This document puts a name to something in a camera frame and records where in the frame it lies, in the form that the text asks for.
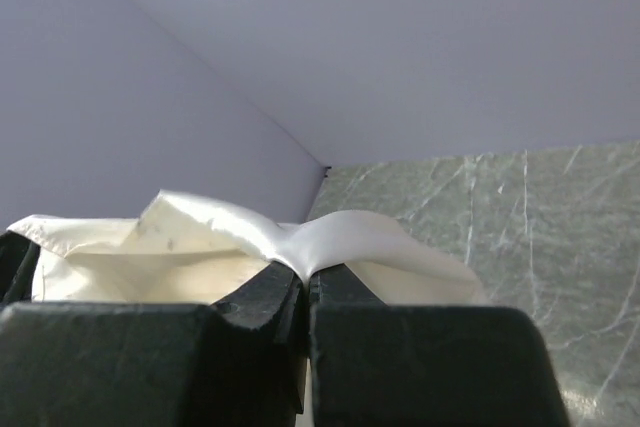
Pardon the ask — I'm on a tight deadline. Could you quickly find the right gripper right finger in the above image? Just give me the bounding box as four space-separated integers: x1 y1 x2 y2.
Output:
308 264 384 305

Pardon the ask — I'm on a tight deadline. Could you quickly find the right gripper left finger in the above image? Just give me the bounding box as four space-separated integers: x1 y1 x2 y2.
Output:
212 262 305 345

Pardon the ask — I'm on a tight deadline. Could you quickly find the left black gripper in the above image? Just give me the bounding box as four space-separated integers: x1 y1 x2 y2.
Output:
0 231 40 303

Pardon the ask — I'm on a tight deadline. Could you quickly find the cream pillowcase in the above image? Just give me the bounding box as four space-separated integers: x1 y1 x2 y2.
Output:
10 191 488 305

